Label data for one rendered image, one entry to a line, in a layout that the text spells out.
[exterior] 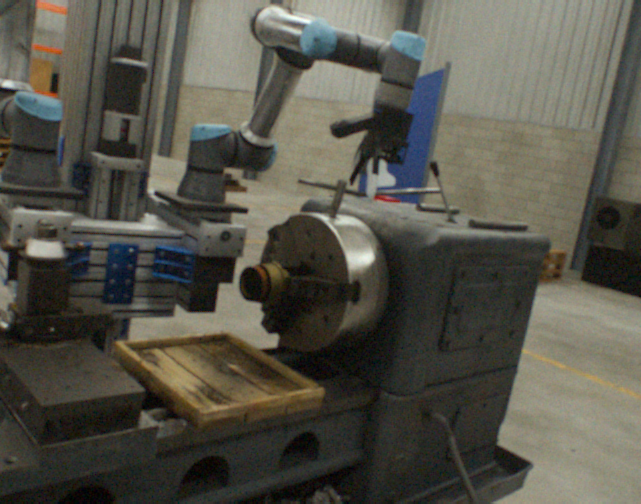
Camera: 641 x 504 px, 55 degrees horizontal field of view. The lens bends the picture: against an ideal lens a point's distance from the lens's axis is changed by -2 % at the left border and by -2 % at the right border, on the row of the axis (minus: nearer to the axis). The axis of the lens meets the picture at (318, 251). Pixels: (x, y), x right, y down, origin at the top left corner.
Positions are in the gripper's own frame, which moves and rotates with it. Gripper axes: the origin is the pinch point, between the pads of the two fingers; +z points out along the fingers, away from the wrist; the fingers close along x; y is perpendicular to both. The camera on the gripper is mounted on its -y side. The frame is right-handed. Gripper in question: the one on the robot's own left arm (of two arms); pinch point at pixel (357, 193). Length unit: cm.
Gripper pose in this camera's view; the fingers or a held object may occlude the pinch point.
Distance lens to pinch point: 139.7
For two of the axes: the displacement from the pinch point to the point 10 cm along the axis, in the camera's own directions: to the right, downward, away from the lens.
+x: -2.3, -3.2, 9.2
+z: -2.5, 9.3, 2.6
